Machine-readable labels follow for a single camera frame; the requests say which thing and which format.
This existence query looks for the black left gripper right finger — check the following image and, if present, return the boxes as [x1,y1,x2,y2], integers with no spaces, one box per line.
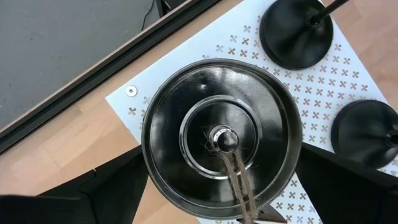
[294,142,398,224]

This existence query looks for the silver tin candle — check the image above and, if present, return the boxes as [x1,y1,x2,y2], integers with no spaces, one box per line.
[141,58,303,224]

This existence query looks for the black aluminium table frame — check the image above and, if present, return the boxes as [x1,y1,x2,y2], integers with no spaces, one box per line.
[0,0,223,156]

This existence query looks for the white perforated metal shelf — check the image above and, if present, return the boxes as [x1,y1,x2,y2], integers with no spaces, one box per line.
[104,0,398,224]

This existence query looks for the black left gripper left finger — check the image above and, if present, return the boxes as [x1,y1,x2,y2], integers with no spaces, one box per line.
[39,145,150,224]

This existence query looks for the black candle stick holder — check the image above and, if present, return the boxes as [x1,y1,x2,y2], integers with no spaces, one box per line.
[330,99,398,170]
[259,0,351,71]

